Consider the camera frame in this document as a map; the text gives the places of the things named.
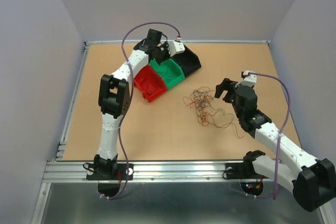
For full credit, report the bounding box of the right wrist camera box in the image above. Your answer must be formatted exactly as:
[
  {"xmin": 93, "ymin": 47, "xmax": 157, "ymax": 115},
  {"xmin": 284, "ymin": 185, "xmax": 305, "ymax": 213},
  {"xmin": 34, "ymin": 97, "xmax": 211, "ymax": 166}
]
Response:
[{"xmin": 235, "ymin": 70, "xmax": 257, "ymax": 88}]

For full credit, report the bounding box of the red plastic bin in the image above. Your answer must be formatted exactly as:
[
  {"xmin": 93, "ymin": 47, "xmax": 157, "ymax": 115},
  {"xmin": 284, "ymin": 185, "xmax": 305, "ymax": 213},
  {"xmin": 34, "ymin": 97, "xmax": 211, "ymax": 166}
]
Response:
[{"xmin": 134, "ymin": 65, "xmax": 167, "ymax": 103}]

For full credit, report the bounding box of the orange wire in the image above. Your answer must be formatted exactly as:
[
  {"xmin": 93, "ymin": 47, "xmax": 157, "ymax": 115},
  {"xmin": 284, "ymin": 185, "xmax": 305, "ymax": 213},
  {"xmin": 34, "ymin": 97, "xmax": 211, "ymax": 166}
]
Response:
[{"xmin": 182, "ymin": 89, "xmax": 244, "ymax": 140}]

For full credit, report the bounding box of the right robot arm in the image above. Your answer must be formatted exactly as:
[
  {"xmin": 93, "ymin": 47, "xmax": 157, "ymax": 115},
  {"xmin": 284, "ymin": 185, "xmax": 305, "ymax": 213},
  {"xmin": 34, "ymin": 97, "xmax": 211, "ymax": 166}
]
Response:
[{"xmin": 215, "ymin": 71, "xmax": 335, "ymax": 212}]

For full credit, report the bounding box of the green plastic bin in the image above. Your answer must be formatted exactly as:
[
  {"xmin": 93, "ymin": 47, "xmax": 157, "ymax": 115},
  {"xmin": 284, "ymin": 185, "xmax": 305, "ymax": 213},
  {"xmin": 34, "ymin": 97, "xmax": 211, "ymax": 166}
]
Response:
[{"xmin": 149, "ymin": 59, "xmax": 185, "ymax": 90}]

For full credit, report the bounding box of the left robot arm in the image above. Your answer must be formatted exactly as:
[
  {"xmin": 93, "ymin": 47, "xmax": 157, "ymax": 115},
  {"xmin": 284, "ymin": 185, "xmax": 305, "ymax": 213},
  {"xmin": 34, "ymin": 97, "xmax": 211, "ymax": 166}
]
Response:
[{"xmin": 91, "ymin": 29, "xmax": 169, "ymax": 180}]

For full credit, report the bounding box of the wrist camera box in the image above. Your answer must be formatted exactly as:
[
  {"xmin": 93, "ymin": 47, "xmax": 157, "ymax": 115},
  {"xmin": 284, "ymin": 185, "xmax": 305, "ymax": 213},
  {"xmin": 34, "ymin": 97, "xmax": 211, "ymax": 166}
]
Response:
[
  {"xmin": 168, "ymin": 40, "xmax": 185, "ymax": 57},
  {"xmin": 235, "ymin": 70, "xmax": 257, "ymax": 88}
]

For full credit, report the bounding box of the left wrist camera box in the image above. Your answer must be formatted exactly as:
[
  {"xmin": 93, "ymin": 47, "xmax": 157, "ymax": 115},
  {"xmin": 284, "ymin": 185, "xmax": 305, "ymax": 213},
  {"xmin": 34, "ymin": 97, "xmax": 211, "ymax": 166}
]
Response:
[{"xmin": 168, "ymin": 40, "xmax": 185, "ymax": 57}]

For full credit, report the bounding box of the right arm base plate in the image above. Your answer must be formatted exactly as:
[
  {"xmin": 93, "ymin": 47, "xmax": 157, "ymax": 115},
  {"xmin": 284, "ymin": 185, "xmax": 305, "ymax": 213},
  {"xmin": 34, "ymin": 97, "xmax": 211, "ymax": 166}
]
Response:
[{"xmin": 223, "ymin": 162, "xmax": 261, "ymax": 180}]

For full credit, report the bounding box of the black plastic bin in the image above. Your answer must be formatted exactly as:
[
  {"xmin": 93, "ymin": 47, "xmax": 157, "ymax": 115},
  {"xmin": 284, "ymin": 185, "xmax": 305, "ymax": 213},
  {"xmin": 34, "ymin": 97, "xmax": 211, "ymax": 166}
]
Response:
[{"xmin": 172, "ymin": 46, "xmax": 202, "ymax": 78}]

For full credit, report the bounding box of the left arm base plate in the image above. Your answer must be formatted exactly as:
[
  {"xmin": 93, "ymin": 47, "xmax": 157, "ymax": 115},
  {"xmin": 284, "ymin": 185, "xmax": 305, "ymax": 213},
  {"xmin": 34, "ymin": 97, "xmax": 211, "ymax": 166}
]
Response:
[{"xmin": 82, "ymin": 163, "xmax": 134, "ymax": 181}]

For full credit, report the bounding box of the aluminium mounting rail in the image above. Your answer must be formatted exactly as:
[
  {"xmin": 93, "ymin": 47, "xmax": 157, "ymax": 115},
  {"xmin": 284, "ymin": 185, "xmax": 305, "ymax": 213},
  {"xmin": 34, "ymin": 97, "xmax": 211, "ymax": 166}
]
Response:
[{"xmin": 42, "ymin": 160, "xmax": 242, "ymax": 183}]

